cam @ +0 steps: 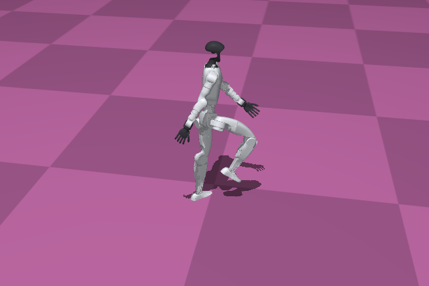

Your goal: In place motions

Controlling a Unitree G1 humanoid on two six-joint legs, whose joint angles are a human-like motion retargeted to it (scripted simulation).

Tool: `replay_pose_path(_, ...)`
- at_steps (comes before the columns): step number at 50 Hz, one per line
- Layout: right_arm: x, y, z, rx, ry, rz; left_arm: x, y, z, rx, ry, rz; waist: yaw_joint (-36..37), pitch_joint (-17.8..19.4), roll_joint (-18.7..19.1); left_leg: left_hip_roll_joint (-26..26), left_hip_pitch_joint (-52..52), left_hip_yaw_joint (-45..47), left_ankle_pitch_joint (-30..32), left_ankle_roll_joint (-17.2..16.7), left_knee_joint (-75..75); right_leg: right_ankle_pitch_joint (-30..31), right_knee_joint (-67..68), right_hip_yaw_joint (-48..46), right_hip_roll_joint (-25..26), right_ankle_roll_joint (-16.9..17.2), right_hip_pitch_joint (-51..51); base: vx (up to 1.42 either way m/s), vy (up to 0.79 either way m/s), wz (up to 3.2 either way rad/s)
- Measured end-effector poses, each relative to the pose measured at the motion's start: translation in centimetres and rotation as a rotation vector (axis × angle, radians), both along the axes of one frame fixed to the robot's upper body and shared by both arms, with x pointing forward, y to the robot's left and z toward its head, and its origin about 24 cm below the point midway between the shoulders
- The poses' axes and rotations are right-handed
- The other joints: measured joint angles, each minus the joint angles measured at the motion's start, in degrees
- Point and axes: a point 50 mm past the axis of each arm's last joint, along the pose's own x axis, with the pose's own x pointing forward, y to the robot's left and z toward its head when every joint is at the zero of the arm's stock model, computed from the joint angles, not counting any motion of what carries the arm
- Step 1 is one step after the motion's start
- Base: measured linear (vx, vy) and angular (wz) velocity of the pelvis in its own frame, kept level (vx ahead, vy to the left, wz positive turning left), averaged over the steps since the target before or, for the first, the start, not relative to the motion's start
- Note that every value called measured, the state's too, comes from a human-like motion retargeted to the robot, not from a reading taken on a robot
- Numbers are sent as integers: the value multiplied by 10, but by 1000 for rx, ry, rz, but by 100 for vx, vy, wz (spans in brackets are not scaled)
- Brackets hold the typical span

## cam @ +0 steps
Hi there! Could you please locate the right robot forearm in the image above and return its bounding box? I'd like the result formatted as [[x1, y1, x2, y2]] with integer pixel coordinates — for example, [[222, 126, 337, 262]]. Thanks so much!
[[185, 99, 206, 128]]

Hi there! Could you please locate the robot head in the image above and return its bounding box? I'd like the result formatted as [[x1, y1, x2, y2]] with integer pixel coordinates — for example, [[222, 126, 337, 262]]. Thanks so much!
[[205, 41, 225, 68]]

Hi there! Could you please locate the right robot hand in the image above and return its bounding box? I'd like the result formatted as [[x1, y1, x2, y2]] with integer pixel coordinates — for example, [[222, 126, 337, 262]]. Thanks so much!
[[175, 120, 193, 144]]

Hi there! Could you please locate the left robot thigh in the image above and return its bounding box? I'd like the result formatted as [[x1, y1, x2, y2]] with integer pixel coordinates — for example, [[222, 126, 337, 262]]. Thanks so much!
[[194, 117, 212, 165]]

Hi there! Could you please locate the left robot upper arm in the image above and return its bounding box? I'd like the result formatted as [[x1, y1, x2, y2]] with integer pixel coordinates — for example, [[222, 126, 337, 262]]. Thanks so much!
[[216, 62, 229, 91]]

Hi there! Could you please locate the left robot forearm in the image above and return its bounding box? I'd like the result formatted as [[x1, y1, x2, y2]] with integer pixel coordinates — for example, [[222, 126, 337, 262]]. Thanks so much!
[[225, 86, 245, 105]]

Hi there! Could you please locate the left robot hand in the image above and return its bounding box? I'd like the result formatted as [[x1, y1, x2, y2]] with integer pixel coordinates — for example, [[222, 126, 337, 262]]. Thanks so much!
[[238, 98, 260, 118]]

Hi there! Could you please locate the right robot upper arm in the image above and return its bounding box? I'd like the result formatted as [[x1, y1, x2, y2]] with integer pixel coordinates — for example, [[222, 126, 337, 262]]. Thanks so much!
[[197, 71, 218, 106]]

